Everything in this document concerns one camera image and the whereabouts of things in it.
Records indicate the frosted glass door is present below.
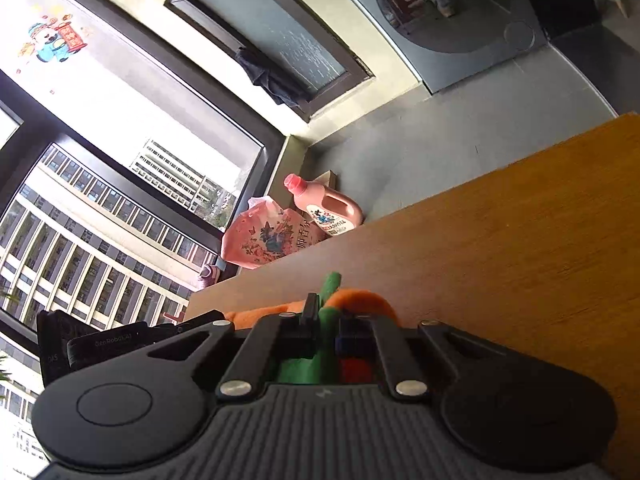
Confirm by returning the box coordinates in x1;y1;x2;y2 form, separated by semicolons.
164;0;376;122

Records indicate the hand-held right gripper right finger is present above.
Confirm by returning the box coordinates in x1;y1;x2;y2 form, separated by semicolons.
336;313;502;403

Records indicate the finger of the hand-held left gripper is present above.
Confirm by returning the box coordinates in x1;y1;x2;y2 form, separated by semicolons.
149;309;228;345

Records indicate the grey washing machine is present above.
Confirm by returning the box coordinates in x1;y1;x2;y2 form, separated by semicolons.
314;0;549;94

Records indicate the pink detergent bottle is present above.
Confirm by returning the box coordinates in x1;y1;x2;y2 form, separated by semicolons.
284;173;365;237

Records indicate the cartoon window sticker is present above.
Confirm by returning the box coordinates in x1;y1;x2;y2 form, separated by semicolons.
17;4;94;64

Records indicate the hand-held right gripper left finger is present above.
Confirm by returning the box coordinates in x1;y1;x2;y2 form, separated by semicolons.
144;293;321;404

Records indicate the pink refill pouch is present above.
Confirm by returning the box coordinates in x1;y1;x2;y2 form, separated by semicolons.
221;197;327;271

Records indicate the green palm plant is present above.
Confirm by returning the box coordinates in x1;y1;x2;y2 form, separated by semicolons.
0;286;24;322

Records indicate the orange pumpkin costume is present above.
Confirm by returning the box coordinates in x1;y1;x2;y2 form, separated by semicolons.
223;272;401;386

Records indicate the dark cloth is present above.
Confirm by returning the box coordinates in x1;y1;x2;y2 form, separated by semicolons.
234;47;312;109

